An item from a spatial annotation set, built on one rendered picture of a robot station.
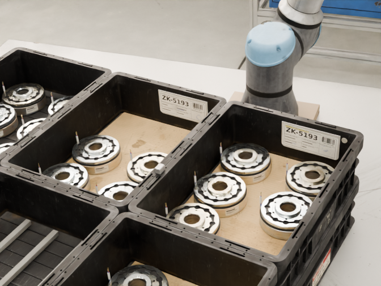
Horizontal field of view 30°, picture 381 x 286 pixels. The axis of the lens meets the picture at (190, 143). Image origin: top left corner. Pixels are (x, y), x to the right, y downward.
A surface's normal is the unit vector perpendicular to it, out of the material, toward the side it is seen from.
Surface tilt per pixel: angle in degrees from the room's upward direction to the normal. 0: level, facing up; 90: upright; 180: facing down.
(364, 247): 0
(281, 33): 7
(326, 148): 90
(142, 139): 0
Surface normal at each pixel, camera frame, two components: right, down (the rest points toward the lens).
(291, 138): -0.51, 0.52
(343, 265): -0.06, -0.81
